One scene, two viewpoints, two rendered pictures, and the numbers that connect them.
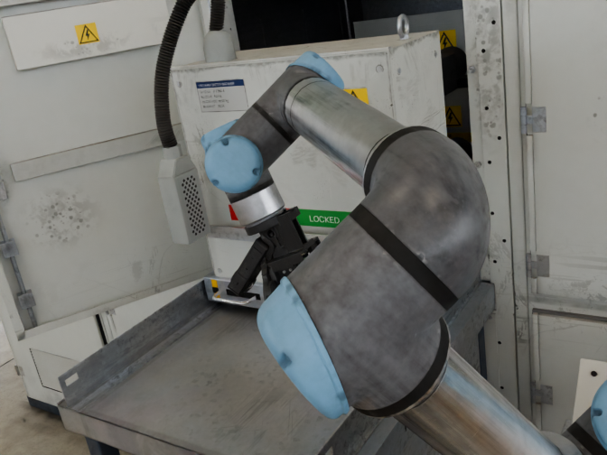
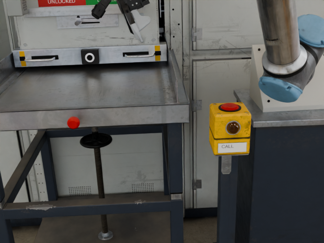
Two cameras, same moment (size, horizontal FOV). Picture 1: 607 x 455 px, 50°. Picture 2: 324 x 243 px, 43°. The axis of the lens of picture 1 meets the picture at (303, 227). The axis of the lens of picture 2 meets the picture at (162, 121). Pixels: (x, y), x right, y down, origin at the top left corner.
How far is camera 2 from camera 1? 76 cm
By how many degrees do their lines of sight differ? 35
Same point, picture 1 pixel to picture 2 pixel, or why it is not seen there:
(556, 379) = (204, 95)
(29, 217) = not seen: outside the picture
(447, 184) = not seen: outside the picture
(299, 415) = (131, 90)
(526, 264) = (191, 34)
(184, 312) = (6, 71)
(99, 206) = not seen: outside the picture
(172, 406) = (48, 100)
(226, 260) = (31, 36)
